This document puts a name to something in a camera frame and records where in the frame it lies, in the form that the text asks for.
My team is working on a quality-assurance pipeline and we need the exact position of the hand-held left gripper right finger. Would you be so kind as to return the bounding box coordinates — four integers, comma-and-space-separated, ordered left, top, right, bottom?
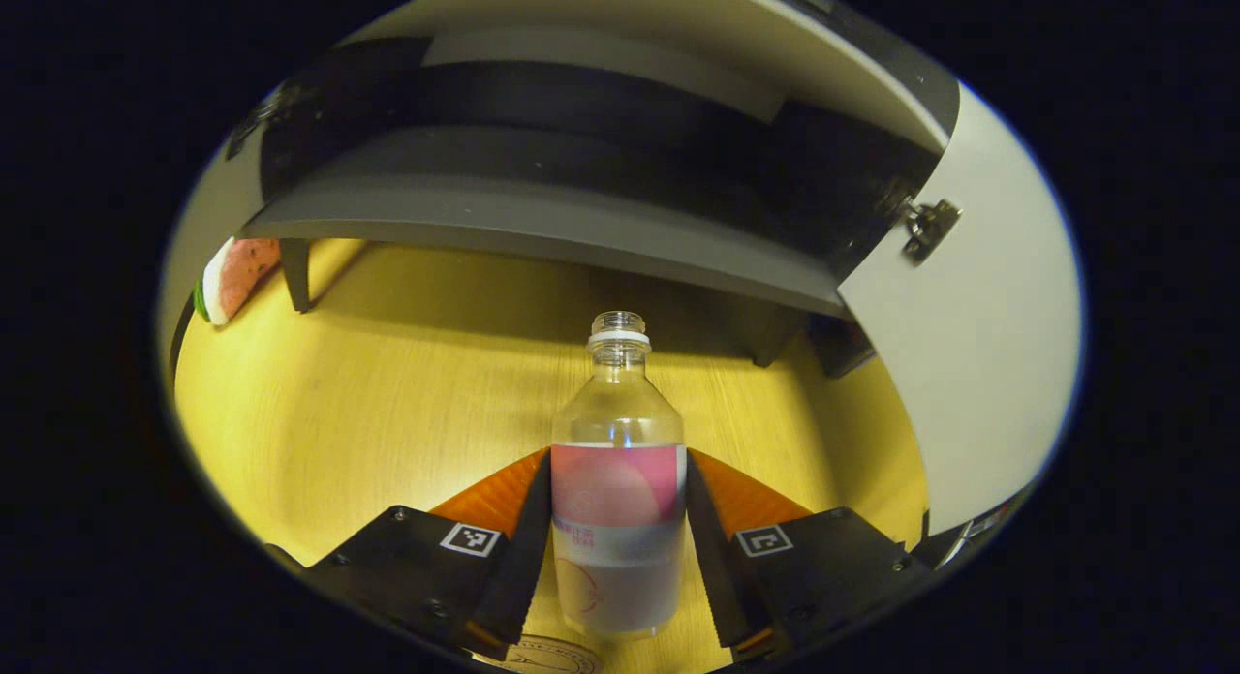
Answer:
686, 448, 936, 663

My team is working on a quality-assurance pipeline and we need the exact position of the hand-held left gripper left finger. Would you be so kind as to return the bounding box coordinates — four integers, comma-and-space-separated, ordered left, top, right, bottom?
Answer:
262, 448, 553, 660

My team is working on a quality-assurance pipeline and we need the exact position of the round printed coaster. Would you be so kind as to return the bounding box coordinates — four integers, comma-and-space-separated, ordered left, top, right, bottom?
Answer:
473, 633, 606, 674

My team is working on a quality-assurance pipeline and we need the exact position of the clear plastic bottle pink label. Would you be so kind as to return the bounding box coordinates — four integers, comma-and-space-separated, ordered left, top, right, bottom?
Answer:
550, 311, 689, 641

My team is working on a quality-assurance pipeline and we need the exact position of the white cabinet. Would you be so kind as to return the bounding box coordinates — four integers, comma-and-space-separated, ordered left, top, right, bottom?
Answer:
223, 0, 962, 370

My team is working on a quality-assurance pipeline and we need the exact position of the metal door hinge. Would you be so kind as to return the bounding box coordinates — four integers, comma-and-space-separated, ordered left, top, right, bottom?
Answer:
899, 198, 963, 265
225, 85, 292, 162

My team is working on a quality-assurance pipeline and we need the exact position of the watermelon slice toy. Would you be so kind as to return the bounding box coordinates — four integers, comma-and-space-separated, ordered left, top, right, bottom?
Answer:
194, 236, 283, 327

